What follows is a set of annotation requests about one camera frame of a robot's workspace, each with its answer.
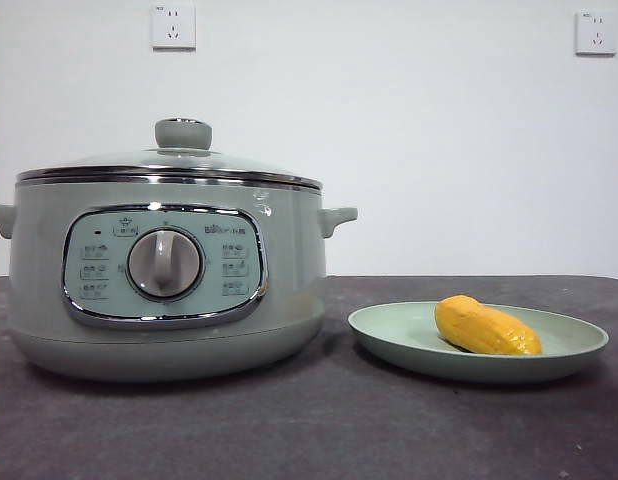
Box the glass lid with green knob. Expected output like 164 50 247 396
15 117 324 192

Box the yellow corn cob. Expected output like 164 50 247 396
433 294 544 357

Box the pale green electric steamer pot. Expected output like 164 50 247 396
0 178 360 384

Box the pale green round plate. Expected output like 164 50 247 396
347 300 611 385

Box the white wall socket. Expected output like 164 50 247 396
574 11 618 57
150 4 197 51

